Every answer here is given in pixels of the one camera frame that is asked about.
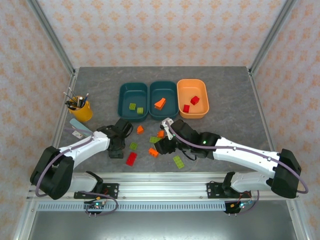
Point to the green long lego brick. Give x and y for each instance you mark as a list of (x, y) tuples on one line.
[(178, 162), (155, 139)]

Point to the small orange lego brick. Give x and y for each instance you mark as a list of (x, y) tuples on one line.
[(160, 134)]

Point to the red long lego brick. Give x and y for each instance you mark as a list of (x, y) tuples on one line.
[(131, 159)]

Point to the green square lego brick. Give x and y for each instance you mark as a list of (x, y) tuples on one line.
[(132, 106), (133, 146), (140, 110)]

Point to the small orange wedge lego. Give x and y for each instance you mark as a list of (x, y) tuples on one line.
[(140, 129)]

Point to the red sloped lego brick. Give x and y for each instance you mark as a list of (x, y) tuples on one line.
[(194, 100), (186, 108)]

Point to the large orange wedge lego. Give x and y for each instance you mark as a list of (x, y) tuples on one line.
[(160, 103)]

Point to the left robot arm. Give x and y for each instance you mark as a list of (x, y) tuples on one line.
[(82, 147)]

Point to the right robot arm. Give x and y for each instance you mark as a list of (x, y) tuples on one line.
[(245, 157)]

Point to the light blue flat block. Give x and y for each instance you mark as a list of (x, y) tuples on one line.
[(79, 125)]

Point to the dark teal plastic container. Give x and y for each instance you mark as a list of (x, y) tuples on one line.
[(163, 91), (132, 97)]

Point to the yellow pen cup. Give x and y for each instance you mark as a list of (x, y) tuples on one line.
[(81, 113)]

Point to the blue pen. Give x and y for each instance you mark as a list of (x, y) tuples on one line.
[(86, 97)]

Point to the white marker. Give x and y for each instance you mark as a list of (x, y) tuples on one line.
[(80, 100)]

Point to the orange plastic container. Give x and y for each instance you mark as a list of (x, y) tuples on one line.
[(192, 87)]

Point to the small control circuit board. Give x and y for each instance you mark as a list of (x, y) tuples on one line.
[(233, 206), (96, 205)]

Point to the black marker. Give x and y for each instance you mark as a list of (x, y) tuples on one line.
[(70, 105)]

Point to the grey pencil white tip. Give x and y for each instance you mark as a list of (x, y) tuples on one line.
[(73, 93)]

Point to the silver pen white tip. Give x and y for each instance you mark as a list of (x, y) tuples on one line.
[(68, 95)]

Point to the shiny metal panel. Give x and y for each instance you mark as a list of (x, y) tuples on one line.
[(160, 226)]

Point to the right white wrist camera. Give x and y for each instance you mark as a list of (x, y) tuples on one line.
[(169, 132)]

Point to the wide aluminium base rail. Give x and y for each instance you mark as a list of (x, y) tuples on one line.
[(162, 186)]

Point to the aluminium side rail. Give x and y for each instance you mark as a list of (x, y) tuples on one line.
[(258, 100), (71, 83)]

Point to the lower aluminium frame post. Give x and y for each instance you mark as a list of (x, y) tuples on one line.
[(298, 225), (23, 225)]

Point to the aluminium frame post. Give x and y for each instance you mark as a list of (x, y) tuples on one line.
[(273, 35), (23, 225), (298, 225), (51, 35)]

